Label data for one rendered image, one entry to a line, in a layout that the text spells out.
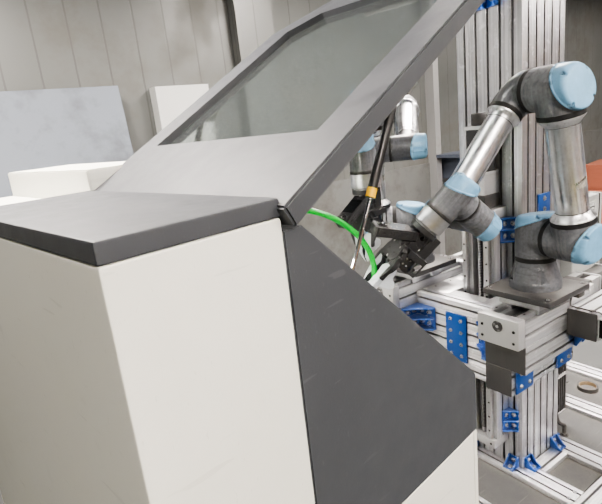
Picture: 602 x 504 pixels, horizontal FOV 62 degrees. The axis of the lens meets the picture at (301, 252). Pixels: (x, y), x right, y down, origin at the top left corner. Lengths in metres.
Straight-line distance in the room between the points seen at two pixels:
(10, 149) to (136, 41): 1.05
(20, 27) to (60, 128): 0.60
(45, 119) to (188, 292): 2.67
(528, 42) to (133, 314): 1.52
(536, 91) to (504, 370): 0.81
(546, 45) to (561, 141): 0.54
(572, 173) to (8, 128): 2.76
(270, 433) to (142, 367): 0.26
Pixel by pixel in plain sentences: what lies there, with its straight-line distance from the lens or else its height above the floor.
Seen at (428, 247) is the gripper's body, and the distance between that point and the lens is 1.27.
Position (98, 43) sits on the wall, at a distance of 3.54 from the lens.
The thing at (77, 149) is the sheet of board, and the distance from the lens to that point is 3.26.
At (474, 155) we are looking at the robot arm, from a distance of 1.43.
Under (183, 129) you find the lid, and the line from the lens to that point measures 1.40.
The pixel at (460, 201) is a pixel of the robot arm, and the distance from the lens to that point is 1.23.
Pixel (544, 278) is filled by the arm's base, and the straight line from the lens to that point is 1.65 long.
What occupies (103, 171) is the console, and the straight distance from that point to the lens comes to 1.36.
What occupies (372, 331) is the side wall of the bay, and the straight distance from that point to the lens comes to 0.95.
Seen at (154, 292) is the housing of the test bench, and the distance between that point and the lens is 0.64.
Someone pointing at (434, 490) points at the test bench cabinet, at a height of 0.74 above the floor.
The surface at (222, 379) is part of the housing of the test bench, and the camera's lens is 0.73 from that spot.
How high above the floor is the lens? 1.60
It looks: 14 degrees down
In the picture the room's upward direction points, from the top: 6 degrees counter-clockwise
